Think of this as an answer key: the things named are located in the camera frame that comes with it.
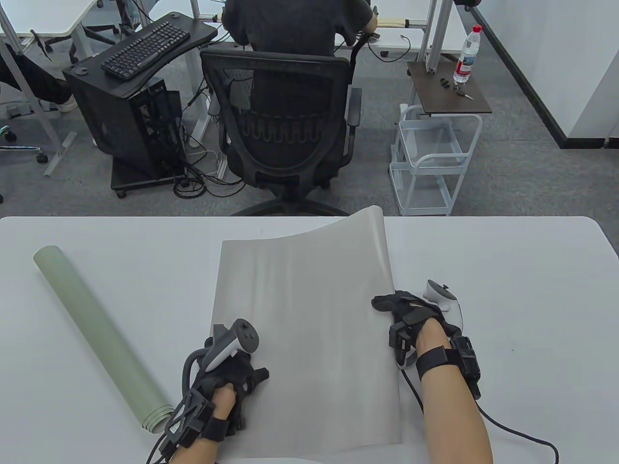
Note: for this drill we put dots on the person's right forearm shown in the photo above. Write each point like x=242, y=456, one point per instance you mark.
x=454, y=425

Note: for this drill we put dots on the grey foot pedal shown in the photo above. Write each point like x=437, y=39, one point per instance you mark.
x=15, y=111

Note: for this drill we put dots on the brown side table top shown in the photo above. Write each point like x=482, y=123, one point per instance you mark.
x=445, y=99

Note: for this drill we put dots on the clear plastic water bottle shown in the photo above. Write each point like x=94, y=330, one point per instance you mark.
x=466, y=58

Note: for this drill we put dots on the grey desk mat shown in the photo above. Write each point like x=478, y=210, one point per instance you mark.
x=300, y=314

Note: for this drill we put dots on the black chair base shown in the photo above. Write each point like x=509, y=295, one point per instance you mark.
x=125, y=12

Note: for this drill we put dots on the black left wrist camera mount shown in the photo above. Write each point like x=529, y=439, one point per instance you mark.
x=186, y=420

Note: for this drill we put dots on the black rolling computer stand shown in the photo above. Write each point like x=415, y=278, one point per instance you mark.
x=145, y=181

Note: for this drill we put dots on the green desk mat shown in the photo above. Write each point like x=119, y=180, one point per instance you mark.
x=96, y=328

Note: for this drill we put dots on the black mesh office chair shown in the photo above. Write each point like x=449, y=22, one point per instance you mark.
x=285, y=159

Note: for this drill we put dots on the black computer desk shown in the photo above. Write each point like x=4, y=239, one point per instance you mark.
x=198, y=31

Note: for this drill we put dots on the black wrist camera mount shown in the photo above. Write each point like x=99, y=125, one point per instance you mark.
x=466, y=362
x=186, y=420

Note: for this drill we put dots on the white desk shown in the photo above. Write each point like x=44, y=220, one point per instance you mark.
x=391, y=42
x=48, y=17

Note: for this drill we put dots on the silver chair base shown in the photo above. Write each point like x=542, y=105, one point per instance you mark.
x=42, y=157

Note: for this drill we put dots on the black keyboard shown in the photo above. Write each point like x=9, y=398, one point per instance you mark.
x=145, y=48

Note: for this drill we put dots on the black computer tower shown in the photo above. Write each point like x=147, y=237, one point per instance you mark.
x=106, y=121

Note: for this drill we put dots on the person's right hand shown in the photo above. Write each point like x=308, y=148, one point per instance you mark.
x=406, y=309

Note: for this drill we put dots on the grey white hand controller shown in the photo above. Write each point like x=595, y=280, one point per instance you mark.
x=442, y=295
x=244, y=338

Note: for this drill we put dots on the grey metal frame leg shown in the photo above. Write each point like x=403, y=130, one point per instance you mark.
x=60, y=153

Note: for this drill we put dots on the person's left hand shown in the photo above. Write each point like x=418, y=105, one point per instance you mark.
x=232, y=374

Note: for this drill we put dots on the silver aluminium frame post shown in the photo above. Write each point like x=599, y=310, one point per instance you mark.
x=434, y=58

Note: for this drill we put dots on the small key bunch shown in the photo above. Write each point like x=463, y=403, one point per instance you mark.
x=466, y=95

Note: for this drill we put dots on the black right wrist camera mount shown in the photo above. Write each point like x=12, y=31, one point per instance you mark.
x=466, y=362

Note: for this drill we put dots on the small black object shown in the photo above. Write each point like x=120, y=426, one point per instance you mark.
x=445, y=82

